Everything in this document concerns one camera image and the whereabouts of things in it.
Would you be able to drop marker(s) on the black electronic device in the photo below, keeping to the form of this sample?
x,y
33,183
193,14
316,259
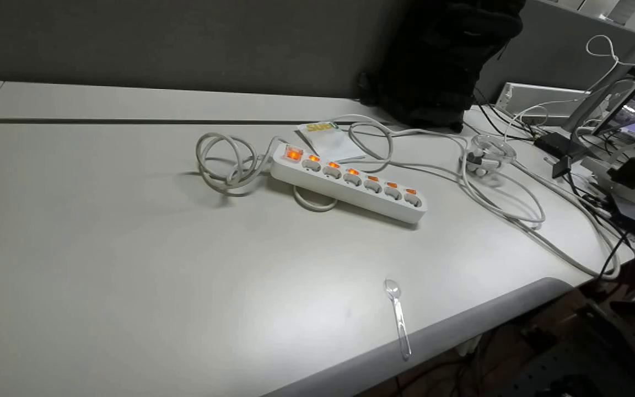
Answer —
x,y
626,195

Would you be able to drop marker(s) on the clear plastic bag yellow label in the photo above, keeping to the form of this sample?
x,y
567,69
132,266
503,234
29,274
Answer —
x,y
329,143

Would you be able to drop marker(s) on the white power strip orange switches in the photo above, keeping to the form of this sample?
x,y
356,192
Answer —
x,y
346,187

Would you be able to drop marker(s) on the clear plastic spoon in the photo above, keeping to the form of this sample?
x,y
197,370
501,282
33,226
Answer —
x,y
398,316

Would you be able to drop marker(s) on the white flat box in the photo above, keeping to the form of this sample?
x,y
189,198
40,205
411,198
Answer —
x,y
541,99

